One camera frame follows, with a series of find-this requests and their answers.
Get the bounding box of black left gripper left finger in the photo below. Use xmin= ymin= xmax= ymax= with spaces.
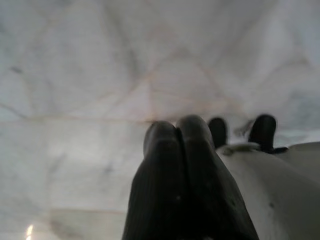
xmin=121 ymin=120 xmax=191 ymax=240

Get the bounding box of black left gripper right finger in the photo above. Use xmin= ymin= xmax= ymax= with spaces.
xmin=175 ymin=114 xmax=260 ymax=240

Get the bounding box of black robot foot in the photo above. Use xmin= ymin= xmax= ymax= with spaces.
xmin=207 ymin=113 xmax=289 ymax=155

